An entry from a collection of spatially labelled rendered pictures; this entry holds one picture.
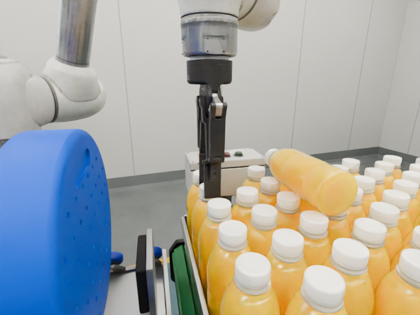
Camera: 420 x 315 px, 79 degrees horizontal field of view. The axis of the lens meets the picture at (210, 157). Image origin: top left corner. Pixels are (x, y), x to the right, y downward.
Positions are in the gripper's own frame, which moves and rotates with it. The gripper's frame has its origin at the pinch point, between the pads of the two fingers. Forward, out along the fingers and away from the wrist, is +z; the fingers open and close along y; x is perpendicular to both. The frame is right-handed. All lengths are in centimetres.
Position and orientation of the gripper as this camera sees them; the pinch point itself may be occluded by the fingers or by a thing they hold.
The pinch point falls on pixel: (209, 175)
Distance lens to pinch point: 47.5
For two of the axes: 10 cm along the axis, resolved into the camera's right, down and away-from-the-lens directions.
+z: 0.0, 9.5, 3.0
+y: 2.2, 2.9, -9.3
